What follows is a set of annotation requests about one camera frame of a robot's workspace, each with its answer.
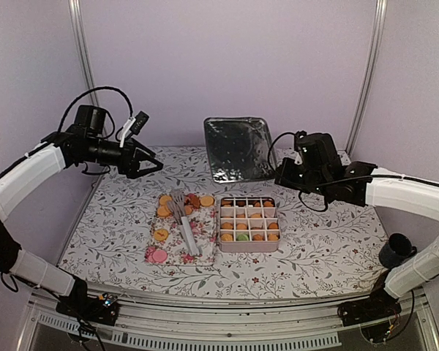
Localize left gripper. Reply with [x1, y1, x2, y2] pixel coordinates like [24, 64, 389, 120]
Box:
[80, 136, 164, 178]

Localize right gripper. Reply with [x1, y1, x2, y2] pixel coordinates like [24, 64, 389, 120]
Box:
[275, 156, 329, 197]

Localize metal tongs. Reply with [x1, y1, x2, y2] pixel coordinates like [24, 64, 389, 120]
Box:
[166, 189, 200, 257]

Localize metal tin lid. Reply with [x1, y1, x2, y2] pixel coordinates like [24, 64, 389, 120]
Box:
[203, 117, 276, 184]

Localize compartment tin box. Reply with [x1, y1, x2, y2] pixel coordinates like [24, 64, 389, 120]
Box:
[218, 197, 281, 253]

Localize floral cookie tray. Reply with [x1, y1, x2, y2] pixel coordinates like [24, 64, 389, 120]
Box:
[145, 193, 217, 266]

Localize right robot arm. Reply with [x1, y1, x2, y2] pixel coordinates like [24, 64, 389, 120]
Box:
[272, 131, 439, 319]

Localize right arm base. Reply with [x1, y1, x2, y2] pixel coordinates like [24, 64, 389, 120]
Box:
[337, 290, 402, 326]

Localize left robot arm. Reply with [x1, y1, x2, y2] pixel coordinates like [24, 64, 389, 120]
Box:
[0, 88, 162, 317]

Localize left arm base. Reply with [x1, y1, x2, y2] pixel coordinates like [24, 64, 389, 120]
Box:
[56, 278, 120, 326]

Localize floral tablecloth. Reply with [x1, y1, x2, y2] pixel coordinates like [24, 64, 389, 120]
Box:
[59, 147, 387, 300]

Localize round biscuit top right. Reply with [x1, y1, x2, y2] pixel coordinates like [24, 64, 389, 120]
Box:
[200, 195, 215, 207]

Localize green sandwich cookie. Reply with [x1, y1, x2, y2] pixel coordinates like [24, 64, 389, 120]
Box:
[236, 233, 249, 241]

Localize round cream sandwich cookie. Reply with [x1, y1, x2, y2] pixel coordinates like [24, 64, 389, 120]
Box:
[221, 233, 234, 242]

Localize pink round cookie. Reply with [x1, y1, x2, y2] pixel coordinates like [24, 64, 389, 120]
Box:
[151, 249, 168, 263]

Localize dark blue cup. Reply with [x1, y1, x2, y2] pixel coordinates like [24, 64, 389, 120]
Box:
[378, 233, 418, 269]

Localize left aluminium post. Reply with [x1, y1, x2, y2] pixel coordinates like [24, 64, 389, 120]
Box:
[68, 0, 95, 90]

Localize aluminium post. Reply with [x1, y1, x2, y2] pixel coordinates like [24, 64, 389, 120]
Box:
[68, 0, 95, 90]
[345, 0, 388, 156]

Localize front aluminium rail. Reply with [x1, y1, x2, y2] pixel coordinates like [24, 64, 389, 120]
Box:
[17, 284, 439, 350]

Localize right aluminium post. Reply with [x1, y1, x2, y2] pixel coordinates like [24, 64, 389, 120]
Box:
[345, 0, 388, 156]

